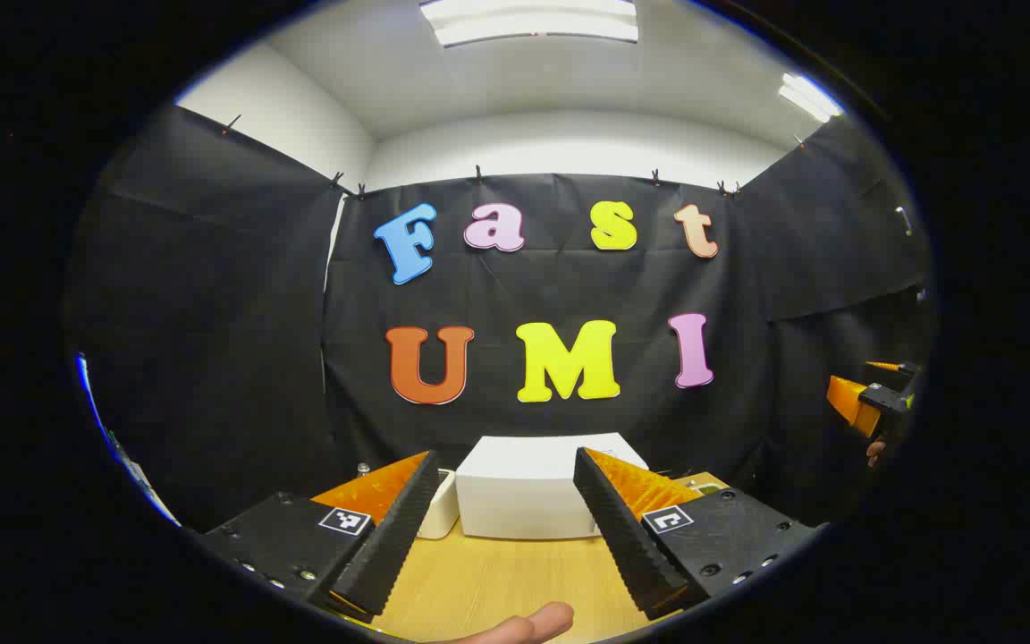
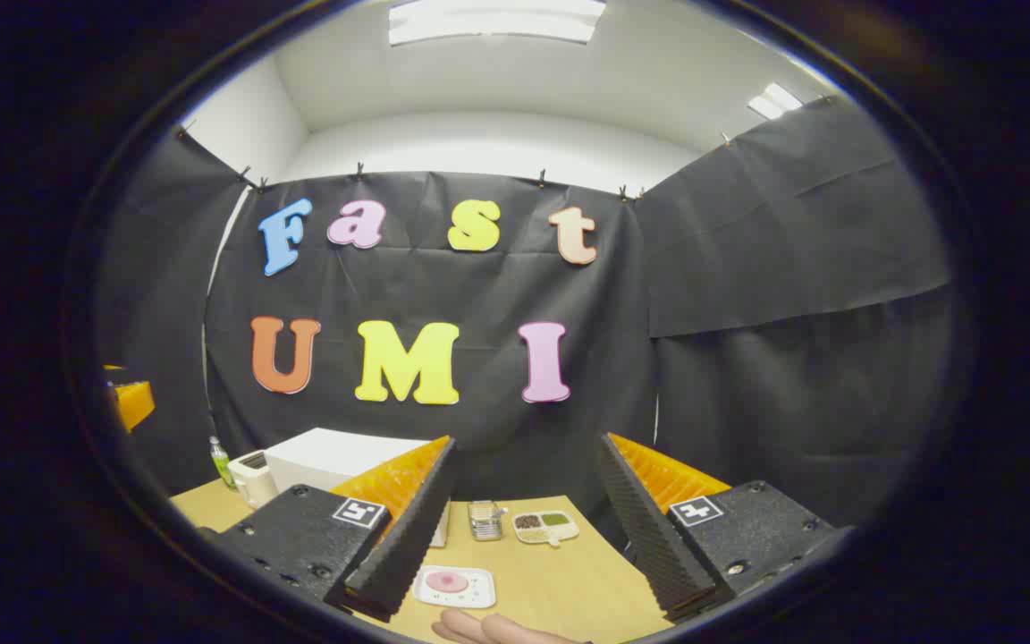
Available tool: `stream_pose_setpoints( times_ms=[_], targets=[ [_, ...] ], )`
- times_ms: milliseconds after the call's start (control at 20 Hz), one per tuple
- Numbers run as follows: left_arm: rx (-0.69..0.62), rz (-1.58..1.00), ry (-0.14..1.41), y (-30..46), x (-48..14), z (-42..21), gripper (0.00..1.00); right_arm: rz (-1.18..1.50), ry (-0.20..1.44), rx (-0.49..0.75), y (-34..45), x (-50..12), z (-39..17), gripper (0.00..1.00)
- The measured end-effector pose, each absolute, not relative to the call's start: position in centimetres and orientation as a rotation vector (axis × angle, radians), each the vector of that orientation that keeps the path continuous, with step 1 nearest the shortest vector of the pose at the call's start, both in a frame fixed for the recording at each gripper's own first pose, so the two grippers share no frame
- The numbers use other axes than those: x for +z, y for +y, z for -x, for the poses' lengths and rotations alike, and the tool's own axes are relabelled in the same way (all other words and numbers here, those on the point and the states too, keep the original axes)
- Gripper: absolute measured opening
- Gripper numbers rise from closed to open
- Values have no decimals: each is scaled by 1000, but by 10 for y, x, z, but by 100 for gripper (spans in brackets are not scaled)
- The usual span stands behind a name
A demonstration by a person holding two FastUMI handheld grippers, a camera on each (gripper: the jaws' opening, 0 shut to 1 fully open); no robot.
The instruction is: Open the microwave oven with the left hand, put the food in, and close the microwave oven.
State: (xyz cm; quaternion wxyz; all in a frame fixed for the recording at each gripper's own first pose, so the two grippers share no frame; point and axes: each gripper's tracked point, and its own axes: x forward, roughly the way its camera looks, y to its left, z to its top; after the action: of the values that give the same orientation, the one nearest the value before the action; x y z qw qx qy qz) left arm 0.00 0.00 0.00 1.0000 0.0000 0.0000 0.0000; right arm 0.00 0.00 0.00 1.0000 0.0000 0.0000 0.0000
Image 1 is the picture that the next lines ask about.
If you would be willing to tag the long ceiling light panel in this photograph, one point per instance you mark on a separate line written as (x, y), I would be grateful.
(533, 22)

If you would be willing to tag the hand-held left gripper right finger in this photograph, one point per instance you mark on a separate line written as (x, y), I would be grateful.
(622, 537)

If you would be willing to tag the small ceiling light panel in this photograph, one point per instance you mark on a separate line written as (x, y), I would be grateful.
(808, 97)

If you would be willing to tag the white microwave oven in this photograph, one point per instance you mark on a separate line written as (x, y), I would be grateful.
(524, 492)

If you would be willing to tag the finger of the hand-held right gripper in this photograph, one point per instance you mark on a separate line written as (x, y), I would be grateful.
(848, 401)
(886, 366)

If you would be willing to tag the white toaster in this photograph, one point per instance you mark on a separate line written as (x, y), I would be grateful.
(440, 514)

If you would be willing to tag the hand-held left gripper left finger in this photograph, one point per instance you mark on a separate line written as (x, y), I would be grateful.
(394, 546)

